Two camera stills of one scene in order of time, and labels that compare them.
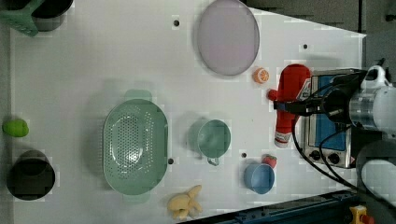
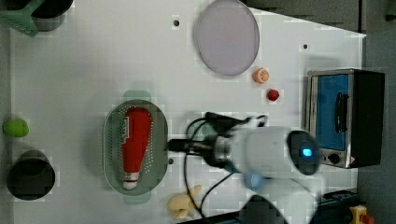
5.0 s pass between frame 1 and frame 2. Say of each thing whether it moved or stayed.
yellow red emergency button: stayed
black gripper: moved
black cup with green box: stayed
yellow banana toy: stayed
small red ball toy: stayed
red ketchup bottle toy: moved
